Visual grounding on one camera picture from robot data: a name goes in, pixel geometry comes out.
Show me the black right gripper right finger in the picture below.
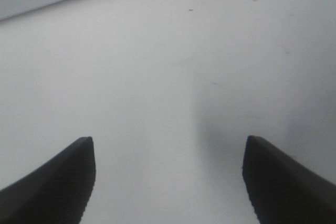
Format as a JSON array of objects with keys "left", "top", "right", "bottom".
[{"left": 242, "top": 135, "right": 335, "bottom": 223}]

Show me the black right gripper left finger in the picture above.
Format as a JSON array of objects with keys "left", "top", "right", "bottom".
[{"left": 1, "top": 136, "right": 96, "bottom": 223}]

